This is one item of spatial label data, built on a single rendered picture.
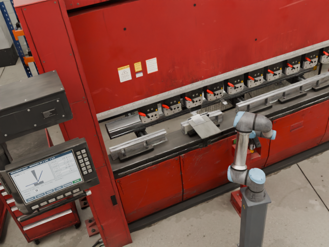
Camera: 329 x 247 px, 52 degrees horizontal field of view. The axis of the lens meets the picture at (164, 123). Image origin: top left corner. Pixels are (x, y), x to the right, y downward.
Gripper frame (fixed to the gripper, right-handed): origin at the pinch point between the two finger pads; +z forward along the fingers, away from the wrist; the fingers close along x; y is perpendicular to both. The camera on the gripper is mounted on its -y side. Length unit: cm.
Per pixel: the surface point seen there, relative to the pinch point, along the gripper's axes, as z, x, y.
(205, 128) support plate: -24.1, 36.8, 17.0
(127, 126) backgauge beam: -18, 97, 53
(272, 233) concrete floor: 71, -4, -44
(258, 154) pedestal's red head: 3.7, -3.7, -4.1
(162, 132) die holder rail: -19, 71, 32
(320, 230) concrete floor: 70, -46, -57
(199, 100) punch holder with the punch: -42, 35, 34
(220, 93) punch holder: -42, 16, 35
